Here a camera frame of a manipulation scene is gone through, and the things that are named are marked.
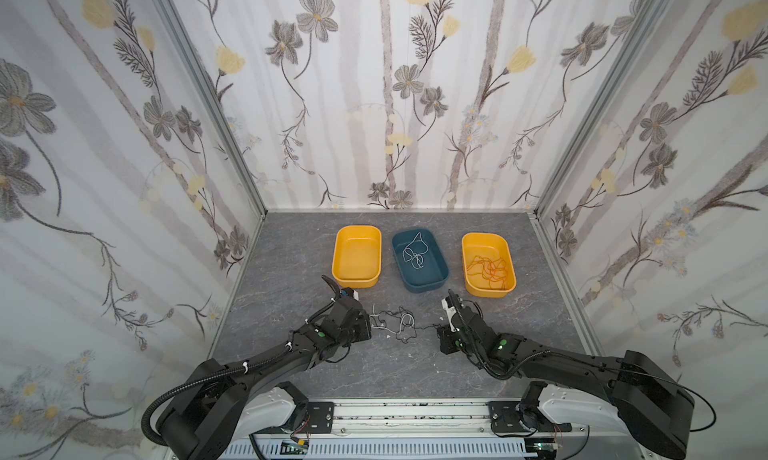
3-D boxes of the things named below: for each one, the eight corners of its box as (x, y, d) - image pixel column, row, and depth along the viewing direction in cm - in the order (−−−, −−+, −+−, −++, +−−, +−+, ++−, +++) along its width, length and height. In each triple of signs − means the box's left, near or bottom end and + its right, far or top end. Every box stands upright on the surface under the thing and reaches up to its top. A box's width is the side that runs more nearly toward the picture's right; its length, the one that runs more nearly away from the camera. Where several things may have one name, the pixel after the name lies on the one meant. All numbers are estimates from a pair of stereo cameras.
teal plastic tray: (408, 298, 99) (409, 289, 94) (391, 241, 114) (391, 231, 109) (450, 289, 101) (454, 280, 96) (428, 235, 116) (430, 224, 111)
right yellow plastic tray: (465, 298, 98) (469, 289, 93) (455, 242, 113) (458, 232, 108) (516, 298, 98) (522, 289, 94) (499, 243, 113) (504, 232, 108)
